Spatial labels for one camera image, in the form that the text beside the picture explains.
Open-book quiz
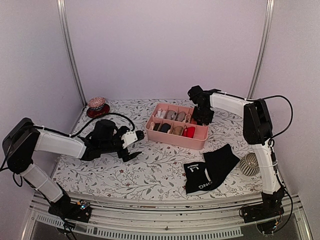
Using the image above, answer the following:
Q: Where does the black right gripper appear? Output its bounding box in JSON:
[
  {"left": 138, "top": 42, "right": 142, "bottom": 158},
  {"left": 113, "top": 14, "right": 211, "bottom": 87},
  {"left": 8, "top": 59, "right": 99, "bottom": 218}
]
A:
[{"left": 192, "top": 105, "right": 215, "bottom": 125}]

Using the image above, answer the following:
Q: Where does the pink divided storage box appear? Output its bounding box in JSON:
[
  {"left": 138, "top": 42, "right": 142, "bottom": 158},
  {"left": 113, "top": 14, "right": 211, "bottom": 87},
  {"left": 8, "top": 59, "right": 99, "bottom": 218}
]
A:
[{"left": 145, "top": 103, "right": 209, "bottom": 150}]

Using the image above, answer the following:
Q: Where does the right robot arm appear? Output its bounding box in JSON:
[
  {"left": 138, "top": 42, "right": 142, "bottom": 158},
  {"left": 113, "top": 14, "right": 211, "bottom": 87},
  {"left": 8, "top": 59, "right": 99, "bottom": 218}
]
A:
[{"left": 187, "top": 85, "right": 294, "bottom": 218}]

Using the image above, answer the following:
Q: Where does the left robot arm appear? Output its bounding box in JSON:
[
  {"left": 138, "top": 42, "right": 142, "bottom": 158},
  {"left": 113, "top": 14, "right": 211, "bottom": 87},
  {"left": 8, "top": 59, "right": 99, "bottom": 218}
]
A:
[{"left": 2, "top": 117, "right": 145, "bottom": 217}]

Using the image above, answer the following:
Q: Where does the black underwear white lettering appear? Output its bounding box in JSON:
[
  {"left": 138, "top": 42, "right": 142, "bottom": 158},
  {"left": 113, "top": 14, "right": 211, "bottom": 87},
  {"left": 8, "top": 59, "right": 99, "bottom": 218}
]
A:
[{"left": 183, "top": 144, "right": 240, "bottom": 196}]

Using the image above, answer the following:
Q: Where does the floral patterned table mat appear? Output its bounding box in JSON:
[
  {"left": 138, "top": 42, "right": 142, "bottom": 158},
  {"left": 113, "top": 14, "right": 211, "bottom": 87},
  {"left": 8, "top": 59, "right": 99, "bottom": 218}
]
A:
[{"left": 53, "top": 109, "right": 279, "bottom": 202}]

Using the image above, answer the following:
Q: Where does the red patterned pincushion on saucer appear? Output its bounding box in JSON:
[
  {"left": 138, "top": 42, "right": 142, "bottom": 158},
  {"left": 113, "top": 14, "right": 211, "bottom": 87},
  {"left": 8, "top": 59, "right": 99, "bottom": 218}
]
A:
[{"left": 86, "top": 96, "right": 110, "bottom": 118}]

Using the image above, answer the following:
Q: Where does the striped round cup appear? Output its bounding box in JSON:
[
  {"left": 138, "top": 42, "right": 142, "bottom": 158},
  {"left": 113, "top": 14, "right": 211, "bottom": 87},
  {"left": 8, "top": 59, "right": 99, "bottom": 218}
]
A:
[{"left": 239, "top": 152, "right": 260, "bottom": 177}]

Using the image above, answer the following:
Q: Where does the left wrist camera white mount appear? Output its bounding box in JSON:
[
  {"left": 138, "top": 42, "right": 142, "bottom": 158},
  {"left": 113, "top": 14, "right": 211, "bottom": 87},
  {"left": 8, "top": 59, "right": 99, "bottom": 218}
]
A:
[{"left": 121, "top": 130, "right": 145, "bottom": 149}]

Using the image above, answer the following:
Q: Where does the aluminium front rail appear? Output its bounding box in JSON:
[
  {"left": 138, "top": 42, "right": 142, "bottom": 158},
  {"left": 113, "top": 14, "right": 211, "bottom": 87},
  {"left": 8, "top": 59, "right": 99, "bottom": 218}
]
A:
[{"left": 23, "top": 192, "right": 313, "bottom": 240}]

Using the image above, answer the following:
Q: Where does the right aluminium frame post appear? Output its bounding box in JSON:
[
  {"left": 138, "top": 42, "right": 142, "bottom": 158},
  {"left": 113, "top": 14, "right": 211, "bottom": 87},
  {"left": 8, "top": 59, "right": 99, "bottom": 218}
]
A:
[{"left": 247, "top": 0, "right": 275, "bottom": 99}]

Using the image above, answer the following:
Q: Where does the aluminium frame post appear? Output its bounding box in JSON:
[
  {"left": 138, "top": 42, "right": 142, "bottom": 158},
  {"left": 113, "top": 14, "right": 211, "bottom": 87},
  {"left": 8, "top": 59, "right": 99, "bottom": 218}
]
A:
[
  {"left": 56, "top": 0, "right": 87, "bottom": 107},
  {"left": 247, "top": 0, "right": 275, "bottom": 99}
]

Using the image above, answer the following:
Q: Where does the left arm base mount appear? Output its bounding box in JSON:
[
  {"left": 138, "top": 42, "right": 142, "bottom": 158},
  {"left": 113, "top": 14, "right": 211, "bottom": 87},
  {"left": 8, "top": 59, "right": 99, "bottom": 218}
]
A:
[{"left": 48, "top": 195, "right": 92, "bottom": 223}]

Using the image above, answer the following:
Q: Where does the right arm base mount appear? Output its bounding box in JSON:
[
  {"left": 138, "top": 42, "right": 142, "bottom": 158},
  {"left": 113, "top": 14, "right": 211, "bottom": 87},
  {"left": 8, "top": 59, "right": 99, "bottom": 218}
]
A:
[{"left": 239, "top": 193, "right": 284, "bottom": 223}]

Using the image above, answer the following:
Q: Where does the left aluminium frame post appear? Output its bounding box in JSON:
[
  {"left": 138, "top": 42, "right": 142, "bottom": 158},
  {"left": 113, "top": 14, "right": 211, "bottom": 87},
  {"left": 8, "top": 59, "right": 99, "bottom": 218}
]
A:
[{"left": 56, "top": 0, "right": 87, "bottom": 107}]

